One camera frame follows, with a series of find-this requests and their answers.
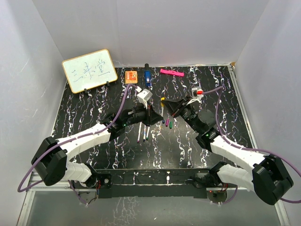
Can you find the white pen blue tip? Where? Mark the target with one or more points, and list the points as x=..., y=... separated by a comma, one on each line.
x=144, y=133

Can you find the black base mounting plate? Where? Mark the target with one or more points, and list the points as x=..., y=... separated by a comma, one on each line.
x=113, y=183

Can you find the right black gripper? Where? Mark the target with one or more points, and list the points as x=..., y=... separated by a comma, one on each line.
x=174, y=106

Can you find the orange card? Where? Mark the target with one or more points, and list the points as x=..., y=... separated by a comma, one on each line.
x=131, y=77

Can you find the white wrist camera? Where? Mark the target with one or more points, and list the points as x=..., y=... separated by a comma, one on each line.
x=144, y=96
x=197, y=92

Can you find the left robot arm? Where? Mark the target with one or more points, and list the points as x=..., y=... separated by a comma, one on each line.
x=52, y=160

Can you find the white pen green end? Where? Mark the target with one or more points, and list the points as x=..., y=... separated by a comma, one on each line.
x=147, y=133

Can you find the white pen yellow end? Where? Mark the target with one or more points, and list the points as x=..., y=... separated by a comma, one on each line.
x=162, y=109

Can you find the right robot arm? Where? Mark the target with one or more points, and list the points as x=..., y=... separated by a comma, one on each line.
x=266, y=175

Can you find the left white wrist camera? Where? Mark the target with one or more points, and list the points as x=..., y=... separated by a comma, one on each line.
x=144, y=96

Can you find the blue black marker tool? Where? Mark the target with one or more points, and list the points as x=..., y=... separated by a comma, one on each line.
x=147, y=75

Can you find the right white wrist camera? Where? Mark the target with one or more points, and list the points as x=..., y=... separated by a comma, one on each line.
x=197, y=92

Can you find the white pen magenta end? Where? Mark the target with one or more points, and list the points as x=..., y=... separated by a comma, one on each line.
x=139, y=132

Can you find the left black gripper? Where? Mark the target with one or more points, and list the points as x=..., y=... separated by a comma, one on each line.
x=153, y=117

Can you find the small whiteboard wooden frame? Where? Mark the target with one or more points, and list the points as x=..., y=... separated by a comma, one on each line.
x=89, y=71

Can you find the pink plastic tool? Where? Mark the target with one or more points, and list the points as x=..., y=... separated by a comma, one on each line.
x=171, y=72

